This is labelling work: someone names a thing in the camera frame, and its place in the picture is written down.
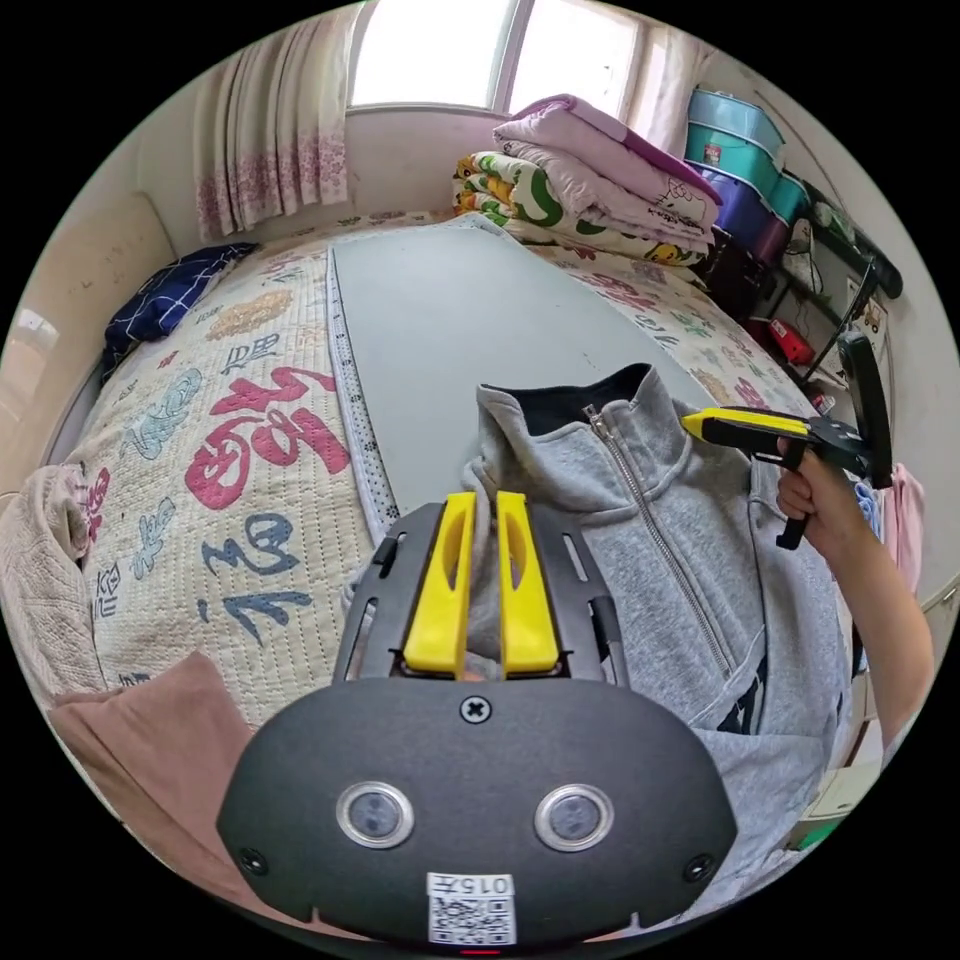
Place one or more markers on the gray folding board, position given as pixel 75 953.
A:
pixel 465 315

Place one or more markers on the dark blue checked pillow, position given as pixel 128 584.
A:
pixel 169 296

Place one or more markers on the black shelf with clutter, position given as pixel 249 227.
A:
pixel 817 285

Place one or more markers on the pink flowered curtain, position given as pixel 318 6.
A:
pixel 277 127

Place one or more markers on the window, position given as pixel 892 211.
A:
pixel 487 52

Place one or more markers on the cartoon print folded quilt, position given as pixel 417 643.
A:
pixel 525 191

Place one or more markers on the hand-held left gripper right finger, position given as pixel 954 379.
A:
pixel 527 600

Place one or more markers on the person's right hand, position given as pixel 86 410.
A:
pixel 814 502

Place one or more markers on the pile of clothes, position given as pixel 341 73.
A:
pixel 142 757

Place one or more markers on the pink hanging cloth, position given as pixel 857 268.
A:
pixel 909 517

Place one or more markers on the gray zip hoodie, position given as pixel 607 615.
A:
pixel 675 495

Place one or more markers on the pink folded quilt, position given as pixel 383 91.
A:
pixel 607 161

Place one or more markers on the stack of storage boxes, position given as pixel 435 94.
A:
pixel 739 180

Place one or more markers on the bed with printed quilt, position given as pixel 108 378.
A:
pixel 225 540

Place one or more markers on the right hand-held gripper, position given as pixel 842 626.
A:
pixel 836 444

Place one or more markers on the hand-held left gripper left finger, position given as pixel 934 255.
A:
pixel 442 592

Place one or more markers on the person's right forearm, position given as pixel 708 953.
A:
pixel 885 622

